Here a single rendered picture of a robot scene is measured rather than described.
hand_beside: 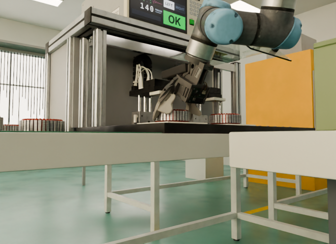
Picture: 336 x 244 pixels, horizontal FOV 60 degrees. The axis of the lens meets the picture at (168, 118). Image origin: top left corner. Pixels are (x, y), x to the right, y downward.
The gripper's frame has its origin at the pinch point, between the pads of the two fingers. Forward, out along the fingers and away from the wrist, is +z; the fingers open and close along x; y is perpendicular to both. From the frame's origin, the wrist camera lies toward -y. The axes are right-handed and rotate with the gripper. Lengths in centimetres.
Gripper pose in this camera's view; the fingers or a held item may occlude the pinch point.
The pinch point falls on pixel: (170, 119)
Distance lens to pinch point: 87.7
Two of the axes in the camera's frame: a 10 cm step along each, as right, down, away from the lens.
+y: 5.4, 4.6, -7.1
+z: -3.1, 8.9, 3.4
